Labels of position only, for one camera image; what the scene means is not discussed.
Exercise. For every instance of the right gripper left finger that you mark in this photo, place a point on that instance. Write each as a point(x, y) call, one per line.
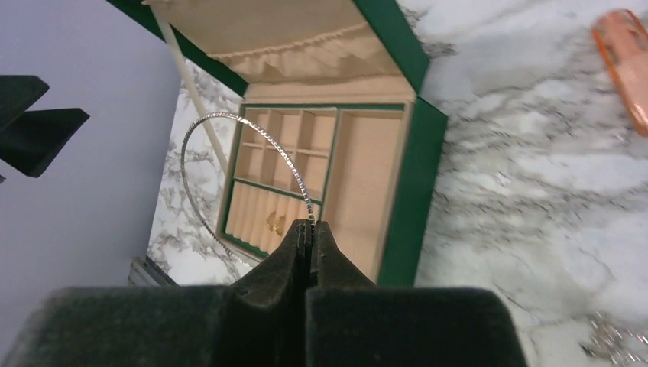
point(257, 321)

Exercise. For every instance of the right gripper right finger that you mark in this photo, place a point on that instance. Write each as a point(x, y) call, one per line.
point(352, 322)

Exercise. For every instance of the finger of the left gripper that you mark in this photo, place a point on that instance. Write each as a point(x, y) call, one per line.
point(18, 93)
point(31, 142)

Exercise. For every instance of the green jewelry box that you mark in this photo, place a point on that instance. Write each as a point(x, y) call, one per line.
point(349, 139)

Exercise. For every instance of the aluminium frame rail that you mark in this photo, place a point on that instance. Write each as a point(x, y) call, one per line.
point(144, 272)

